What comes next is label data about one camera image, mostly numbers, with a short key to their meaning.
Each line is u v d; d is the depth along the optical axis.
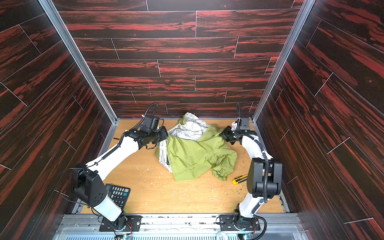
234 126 0.85
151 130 0.66
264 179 0.40
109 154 0.50
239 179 0.88
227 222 0.73
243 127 0.72
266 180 0.40
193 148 0.94
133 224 0.73
